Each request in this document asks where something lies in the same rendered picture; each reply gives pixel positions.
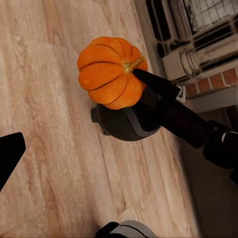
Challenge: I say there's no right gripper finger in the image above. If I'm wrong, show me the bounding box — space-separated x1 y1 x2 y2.
132 100 152 120
132 69 173 97

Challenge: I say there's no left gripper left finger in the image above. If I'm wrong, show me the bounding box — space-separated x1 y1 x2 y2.
0 132 26 191

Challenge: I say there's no pumpkin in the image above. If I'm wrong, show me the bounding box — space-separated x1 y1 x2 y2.
77 37 148 110

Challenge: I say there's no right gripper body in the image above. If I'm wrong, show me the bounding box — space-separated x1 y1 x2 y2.
144 85 198 138

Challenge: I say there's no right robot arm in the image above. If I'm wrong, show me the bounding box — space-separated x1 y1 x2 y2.
132 69 238 185

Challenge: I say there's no cauldron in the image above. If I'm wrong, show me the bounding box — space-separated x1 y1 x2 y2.
91 85 161 142

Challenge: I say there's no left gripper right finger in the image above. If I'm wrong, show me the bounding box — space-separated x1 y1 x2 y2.
222 131 238 172

